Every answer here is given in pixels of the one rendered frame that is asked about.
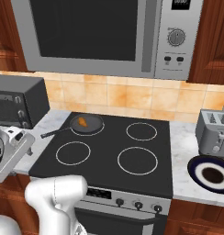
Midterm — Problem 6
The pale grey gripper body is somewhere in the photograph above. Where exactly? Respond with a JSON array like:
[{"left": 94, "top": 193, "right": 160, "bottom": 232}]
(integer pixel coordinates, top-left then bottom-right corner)
[{"left": 0, "top": 131, "right": 36, "bottom": 184}]

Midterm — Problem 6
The orange croissant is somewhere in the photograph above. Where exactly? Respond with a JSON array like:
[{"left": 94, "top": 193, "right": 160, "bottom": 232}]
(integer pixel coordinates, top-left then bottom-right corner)
[{"left": 77, "top": 117, "right": 89, "bottom": 128}]

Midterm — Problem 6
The black frying pan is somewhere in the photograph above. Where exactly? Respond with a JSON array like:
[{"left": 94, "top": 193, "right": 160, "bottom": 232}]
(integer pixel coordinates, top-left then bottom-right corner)
[{"left": 39, "top": 113, "right": 106, "bottom": 140}]

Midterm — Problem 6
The black stove with hob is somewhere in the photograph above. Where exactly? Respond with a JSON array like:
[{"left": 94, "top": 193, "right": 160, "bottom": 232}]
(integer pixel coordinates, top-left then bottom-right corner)
[{"left": 28, "top": 112, "right": 174, "bottom": 235}]

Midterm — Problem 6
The brown wooden base cupboard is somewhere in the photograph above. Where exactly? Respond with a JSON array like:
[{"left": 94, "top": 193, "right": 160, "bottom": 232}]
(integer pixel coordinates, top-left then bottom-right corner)
[
  {"left": 163, "top": 197, "right": 224, "bottom": 235},
  {"left": 0, "top": 173, "right": 42, "bottom": 235}
]

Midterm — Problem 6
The black toaster oven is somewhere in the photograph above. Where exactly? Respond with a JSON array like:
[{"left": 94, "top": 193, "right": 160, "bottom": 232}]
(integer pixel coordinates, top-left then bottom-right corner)
[{"left": 0, "top": 73, "right": 51, "bottom": 130}]

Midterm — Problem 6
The black oven door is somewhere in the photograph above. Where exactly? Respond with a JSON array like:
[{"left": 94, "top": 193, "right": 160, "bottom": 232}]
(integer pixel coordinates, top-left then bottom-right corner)
[{"left": 74, "top": 207, "right": 169, "bottom": 235}]

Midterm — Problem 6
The microwave door with dark window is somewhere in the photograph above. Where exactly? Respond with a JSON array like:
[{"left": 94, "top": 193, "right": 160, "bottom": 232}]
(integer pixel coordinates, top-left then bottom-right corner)
[{"left": 11, "top": 0, "right": 163, "bottom": 79}]

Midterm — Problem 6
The dark blue and white plate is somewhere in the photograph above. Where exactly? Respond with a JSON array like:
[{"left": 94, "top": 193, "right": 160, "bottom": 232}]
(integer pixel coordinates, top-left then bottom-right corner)
[{"left": 186, "top": 154, "right": 224, "bottom": 195}]

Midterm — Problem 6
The silver microwave oven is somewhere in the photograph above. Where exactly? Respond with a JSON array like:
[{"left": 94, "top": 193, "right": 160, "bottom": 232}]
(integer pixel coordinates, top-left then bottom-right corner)
[{"left": 11, "top": 0, "right": 205, "bottom": 82}]

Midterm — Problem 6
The silver toaster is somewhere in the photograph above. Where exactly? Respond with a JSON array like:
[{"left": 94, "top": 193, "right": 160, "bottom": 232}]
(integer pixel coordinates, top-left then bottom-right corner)
[{"left": 195, "top": 108, "right": 224, "bottom": 159}]

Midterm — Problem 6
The grey microwave dial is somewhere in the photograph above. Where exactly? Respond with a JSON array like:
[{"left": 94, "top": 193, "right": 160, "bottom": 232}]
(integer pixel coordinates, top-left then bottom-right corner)
[{"left": 167, "top": 28, "right": 186, "bottom": 48}]

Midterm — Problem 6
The silver oven door handle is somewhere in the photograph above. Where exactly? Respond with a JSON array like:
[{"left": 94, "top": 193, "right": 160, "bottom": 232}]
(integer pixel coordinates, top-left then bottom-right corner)
[{"left": 74, "top": 207, "right": 162, "bottom": 222}]

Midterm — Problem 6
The brown wooden wall cupboard door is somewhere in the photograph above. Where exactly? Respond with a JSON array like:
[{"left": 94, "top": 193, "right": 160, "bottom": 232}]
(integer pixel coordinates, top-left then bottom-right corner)
[
  {"left": 0, "top": 0, "right": 28, "bottom": 73},
  {"left": 186, "top": 0, "right": 224, "bottom": 86}
]

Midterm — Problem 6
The grey microwave door handle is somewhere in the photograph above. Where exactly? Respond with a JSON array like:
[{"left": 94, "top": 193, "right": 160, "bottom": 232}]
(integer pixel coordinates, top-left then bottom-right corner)
[{"left": 140, "top": 0, "right": 158, "bottom": 73}]

